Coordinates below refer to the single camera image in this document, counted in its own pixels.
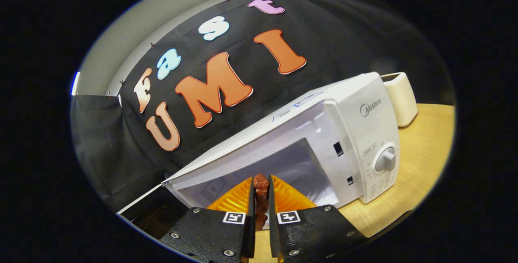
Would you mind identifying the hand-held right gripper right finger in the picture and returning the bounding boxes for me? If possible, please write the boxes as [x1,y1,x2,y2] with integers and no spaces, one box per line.
[268,174,369,263]

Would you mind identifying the white toaster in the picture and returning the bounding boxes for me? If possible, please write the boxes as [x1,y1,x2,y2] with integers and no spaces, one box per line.
[380,72,418,127]

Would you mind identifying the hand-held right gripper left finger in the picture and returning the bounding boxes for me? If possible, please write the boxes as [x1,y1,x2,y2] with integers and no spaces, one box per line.
[160,176,256,263]

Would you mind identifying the white microwave oven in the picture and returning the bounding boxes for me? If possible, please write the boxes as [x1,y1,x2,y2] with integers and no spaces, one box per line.
[117,72,401,235]

